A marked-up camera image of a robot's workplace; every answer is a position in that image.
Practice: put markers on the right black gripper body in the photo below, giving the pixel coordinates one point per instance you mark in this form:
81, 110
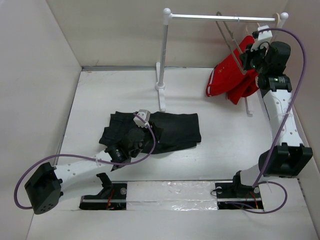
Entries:
255, 60

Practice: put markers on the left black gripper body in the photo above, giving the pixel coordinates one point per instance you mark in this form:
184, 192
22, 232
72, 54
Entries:
136, 151

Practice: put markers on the black denim trousers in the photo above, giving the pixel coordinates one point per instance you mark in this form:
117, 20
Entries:
173, 132

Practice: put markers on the grey metal trouser hanger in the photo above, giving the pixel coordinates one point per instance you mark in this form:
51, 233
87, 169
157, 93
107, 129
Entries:
232, 45

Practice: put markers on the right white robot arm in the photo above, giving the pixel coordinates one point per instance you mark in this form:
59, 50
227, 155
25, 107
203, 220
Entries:
287, 155

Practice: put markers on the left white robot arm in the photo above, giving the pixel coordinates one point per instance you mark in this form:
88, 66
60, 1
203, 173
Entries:
50, 185

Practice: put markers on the cream wooden hanger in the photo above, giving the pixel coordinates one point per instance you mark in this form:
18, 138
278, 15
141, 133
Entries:
276, 24

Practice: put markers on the red garment with white stripes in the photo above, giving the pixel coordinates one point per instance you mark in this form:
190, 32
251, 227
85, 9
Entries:
228, 78

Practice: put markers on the silver foil tape strip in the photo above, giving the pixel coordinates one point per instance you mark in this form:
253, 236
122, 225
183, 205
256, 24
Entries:
171, 196

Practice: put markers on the white and silver clothes rack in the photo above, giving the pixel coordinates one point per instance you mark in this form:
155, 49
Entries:
168, 15

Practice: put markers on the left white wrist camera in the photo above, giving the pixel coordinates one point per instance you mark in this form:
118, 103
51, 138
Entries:
141, 118

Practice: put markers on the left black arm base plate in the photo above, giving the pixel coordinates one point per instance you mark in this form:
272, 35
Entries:
112, 196

